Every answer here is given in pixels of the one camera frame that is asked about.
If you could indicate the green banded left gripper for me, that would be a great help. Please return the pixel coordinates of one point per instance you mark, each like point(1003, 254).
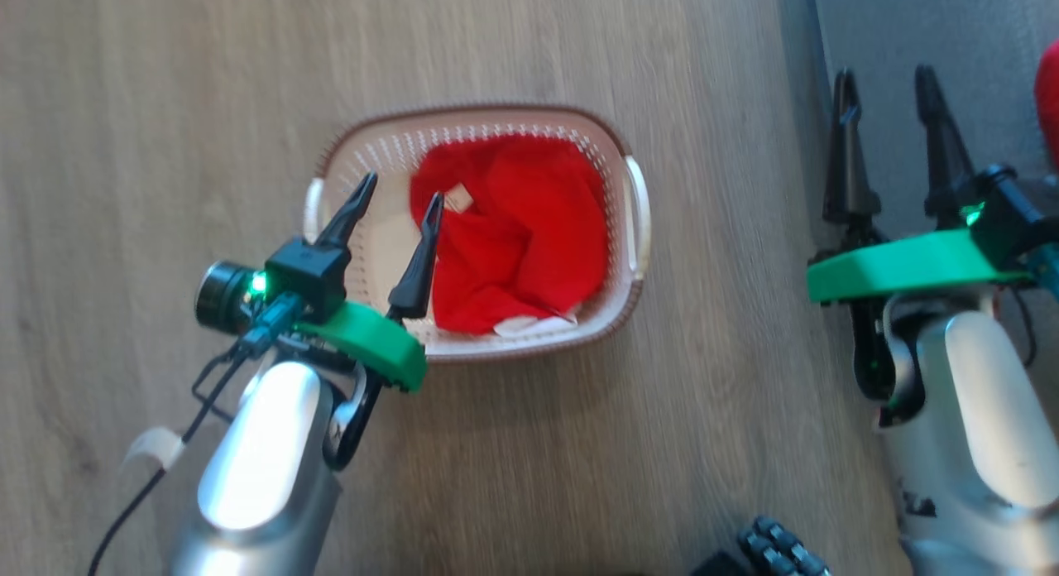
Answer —
point(380, 340)

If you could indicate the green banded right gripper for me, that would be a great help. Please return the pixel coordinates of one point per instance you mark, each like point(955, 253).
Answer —
point(902, 266)

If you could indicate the red cloth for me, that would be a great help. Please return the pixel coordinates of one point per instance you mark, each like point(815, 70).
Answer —
point(529, 228)

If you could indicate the red object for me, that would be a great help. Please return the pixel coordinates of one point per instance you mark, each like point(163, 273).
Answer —
point(1049, 104)

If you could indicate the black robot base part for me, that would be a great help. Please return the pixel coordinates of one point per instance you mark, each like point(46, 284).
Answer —
point(773, 551)

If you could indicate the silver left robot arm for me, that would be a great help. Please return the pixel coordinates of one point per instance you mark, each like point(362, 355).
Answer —
point(265, 460)

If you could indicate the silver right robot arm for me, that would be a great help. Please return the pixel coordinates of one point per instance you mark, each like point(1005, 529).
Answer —
point(984, 427)

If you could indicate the cream perforated laundry basket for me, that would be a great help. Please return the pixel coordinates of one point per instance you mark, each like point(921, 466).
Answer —
point(372, 170)

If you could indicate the white tape tag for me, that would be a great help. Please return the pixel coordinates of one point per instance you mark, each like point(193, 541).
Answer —
point(157, 445)

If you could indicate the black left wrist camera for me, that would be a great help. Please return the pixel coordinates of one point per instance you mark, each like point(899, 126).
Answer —
point(302, 274)

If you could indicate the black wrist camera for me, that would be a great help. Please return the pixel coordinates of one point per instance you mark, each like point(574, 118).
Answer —
point(302, 274)
point(1009, 216)

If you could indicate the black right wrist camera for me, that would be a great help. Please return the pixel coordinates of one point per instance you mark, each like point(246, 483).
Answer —
point(1009, 216)

